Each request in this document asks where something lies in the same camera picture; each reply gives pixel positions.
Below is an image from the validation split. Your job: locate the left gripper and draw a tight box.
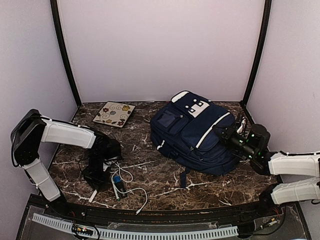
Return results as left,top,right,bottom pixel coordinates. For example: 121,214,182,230
81,150,112,192

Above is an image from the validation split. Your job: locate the red capped white marker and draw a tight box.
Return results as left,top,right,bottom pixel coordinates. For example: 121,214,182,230
88,189,98,203

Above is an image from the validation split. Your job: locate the white charger with cable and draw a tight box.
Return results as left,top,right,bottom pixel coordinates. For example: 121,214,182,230
103,158,149,215

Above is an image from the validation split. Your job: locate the navy blue student backpack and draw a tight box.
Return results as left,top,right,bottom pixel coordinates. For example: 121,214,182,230
150,90,241,188

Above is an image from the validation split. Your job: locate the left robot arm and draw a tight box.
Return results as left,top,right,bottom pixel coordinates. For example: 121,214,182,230
10,109,122,218

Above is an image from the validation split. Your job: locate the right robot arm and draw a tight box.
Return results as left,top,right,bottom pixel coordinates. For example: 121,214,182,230
213,124,320,217

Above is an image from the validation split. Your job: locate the green capped white marker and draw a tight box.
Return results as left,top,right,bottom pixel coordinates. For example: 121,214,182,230
111,179,120,202

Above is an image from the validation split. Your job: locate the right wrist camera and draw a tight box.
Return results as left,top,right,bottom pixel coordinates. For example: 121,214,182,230
236,113,249,136

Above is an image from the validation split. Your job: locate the grey slotted cable duct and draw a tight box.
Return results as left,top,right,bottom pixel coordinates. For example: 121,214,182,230
31,213,239,240

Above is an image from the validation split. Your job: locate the right black frame post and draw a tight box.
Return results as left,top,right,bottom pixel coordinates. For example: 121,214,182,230
240,0,272,109

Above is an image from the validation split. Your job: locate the black frame post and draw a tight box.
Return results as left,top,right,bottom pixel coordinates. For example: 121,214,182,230
50,0,82,108
240,0,272,109

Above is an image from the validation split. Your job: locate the left black frame post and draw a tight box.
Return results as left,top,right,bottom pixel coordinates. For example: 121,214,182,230
50,0,82,108

